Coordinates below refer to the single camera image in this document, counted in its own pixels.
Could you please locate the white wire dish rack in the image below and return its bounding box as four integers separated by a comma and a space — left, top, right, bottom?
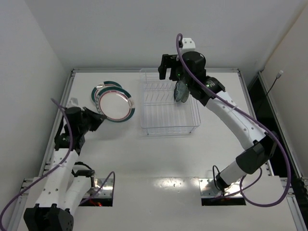
140, 68, 201, 136

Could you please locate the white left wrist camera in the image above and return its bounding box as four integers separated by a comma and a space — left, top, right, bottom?
67, 97, 80, 108

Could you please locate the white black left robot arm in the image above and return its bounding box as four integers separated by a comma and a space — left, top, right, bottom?
24, 106, 106, 231

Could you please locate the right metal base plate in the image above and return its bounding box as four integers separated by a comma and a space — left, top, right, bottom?
199, 178, 242, 198

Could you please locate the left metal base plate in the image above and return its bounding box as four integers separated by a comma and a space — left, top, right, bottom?
83, 179, 114, 199

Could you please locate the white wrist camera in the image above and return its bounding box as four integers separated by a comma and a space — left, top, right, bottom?
67, 97, 80, 108
180, 38, 195, 53

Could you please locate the white plate green red rim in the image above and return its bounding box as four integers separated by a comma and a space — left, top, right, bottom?
95, 87, 135, 123

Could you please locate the metal base plate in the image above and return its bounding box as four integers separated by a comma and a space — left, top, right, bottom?
199, 178, 242, 198
83, 179, 114, 199

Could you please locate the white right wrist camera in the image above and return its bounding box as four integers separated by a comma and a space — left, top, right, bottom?
180, 38, 195, 53

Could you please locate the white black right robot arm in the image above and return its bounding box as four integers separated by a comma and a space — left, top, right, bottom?
158, 51, 276, 191

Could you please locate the black wall cable white plug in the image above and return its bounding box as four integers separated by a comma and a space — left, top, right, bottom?
265, 70, 283, 97

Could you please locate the small blue floral plate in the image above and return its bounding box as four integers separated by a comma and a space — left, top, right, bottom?
174, 81, 190, 103

